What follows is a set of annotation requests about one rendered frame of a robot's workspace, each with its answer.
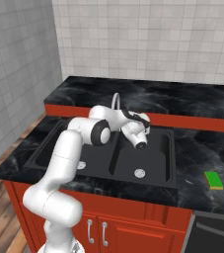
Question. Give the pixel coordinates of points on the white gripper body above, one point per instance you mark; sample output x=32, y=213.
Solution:
x=147, y=130

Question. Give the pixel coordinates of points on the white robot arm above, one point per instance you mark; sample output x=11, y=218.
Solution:
x=62, y=158

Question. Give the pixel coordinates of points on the black double sink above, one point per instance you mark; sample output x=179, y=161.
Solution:
x=149, y=154

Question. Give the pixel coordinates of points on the red sink front panel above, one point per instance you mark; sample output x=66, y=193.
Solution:
x=116, y=205

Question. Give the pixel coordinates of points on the green and yellow sponge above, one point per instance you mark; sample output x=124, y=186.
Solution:
x=213, y=179

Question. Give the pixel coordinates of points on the red raised counter panel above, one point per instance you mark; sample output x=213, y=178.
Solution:
x=189, y=122

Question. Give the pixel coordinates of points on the grey curved tap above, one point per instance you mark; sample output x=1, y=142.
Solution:
x=115, y=99

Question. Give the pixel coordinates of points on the red cupboard door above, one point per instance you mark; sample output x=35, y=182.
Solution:
x=143, y=238
x=83, y=230

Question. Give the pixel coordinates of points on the black dishwasher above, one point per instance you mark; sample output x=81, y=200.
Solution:
x=215, y=242

